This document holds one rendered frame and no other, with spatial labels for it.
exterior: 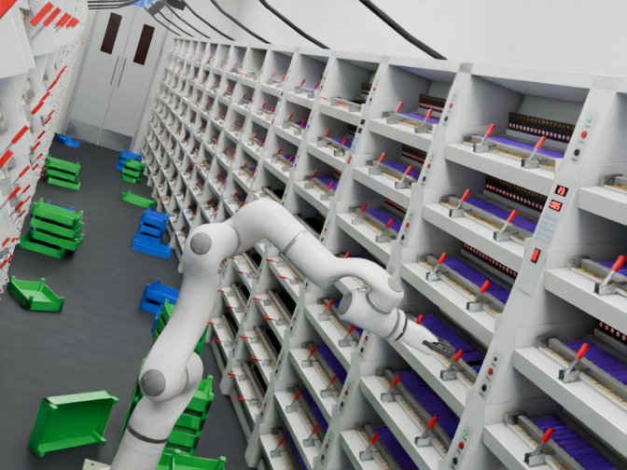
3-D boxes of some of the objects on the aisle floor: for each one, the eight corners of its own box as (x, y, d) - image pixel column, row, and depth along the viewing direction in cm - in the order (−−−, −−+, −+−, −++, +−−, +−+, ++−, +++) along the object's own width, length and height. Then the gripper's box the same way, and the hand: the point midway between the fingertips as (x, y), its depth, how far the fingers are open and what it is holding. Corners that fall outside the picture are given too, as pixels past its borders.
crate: (27, 446, 287) (42, 397, 284) (93, 435, 311) (107, 390, 308) (38, 457, 282) (53, 407, 279) (104, 445, 307) (119, 399, 303)
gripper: (413, 324, 190) (470, 350, 197) (389, 302, 206) (443, 326, 212) (399, 350, 191) (456, 375, 198) (376, 326, 206) (430, 351, 213)
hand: (444, 348), depth 204 cm, fingers open, 3 cm apart
